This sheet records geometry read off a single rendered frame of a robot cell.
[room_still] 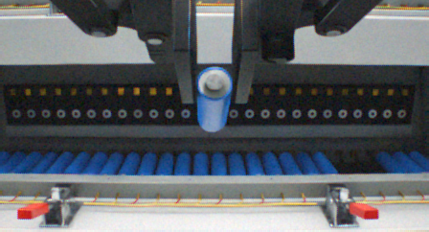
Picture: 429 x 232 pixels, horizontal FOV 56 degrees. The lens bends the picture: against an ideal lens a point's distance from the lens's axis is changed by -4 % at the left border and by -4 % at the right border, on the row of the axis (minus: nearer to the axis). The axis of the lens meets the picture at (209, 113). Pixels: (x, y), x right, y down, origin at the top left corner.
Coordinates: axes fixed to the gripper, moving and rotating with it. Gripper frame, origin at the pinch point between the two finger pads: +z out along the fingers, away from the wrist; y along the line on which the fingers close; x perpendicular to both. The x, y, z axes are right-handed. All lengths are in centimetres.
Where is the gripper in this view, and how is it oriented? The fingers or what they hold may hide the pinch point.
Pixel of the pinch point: (214, 49)
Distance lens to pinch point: 18.3
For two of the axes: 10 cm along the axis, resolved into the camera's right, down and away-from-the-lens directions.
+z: 0.1, 2.4, 9.7
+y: -10.0, 0.0, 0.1
